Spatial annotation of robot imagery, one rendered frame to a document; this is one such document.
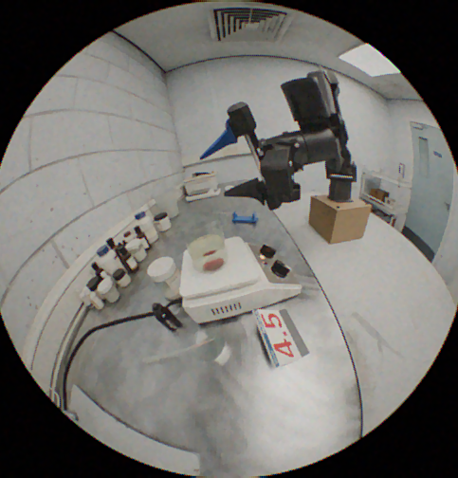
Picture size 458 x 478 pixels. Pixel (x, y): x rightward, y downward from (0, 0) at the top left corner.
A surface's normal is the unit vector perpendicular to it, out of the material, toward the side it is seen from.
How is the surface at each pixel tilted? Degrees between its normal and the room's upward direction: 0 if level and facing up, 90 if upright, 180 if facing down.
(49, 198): 90
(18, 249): 90
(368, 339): 0
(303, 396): 0
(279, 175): 115
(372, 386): 0
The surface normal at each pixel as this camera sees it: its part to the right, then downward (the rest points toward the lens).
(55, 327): 0.98, -0.14
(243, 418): -0.17, -0.84
